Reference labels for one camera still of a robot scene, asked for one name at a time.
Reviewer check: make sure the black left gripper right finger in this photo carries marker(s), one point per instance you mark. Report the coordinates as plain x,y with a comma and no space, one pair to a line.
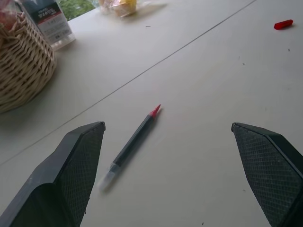
267,170

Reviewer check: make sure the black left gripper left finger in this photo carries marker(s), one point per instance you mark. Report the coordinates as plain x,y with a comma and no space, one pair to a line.
71,170

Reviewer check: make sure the black pen with red tip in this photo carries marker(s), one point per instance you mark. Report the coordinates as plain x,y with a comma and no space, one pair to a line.
132,147

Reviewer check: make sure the red pen cap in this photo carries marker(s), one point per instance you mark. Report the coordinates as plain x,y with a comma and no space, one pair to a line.
283,24

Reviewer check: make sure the woven wicker basket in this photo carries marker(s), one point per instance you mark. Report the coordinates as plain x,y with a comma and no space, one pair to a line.
21,71

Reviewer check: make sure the clear box with black label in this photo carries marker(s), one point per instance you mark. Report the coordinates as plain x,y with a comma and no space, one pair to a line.
50,22

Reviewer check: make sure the clear bag with yellow contents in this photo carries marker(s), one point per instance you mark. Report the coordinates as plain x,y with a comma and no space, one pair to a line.
123,6

